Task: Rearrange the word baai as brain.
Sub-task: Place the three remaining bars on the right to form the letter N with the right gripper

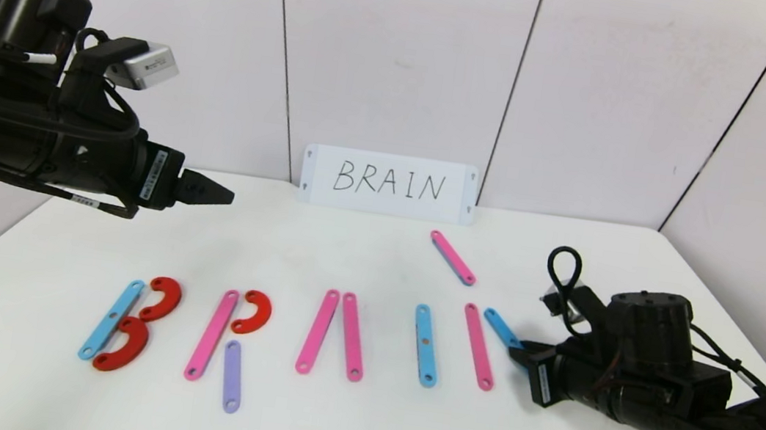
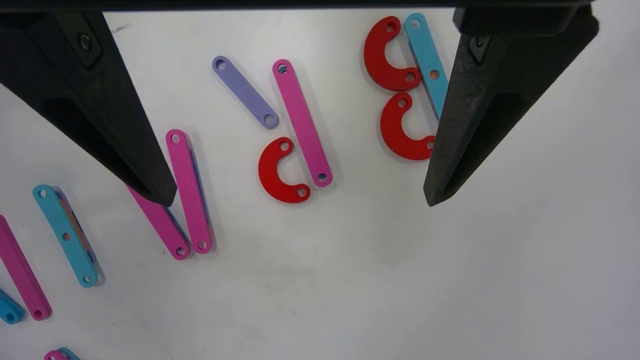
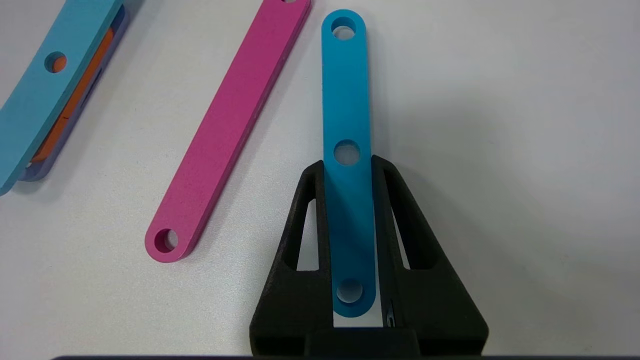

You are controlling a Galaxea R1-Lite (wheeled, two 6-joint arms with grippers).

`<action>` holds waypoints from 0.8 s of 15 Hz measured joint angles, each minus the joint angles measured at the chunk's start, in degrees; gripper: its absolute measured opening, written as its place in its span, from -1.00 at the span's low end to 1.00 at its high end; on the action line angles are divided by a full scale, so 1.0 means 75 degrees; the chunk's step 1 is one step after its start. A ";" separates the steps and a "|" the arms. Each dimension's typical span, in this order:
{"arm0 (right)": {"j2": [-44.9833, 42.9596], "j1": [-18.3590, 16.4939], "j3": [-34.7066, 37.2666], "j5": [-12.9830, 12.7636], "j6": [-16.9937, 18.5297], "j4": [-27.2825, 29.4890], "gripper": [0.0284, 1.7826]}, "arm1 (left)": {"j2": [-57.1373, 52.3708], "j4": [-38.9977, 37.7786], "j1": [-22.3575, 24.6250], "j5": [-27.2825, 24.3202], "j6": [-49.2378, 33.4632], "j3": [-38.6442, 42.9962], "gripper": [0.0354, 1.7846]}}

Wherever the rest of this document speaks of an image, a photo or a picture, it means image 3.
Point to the long pink bar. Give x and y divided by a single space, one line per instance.
235 125

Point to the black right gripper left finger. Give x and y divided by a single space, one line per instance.
290 305

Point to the short blue bar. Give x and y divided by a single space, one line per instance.
346 100

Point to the long blue bar orange underside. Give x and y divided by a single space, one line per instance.
50 90

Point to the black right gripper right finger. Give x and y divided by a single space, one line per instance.
435 310

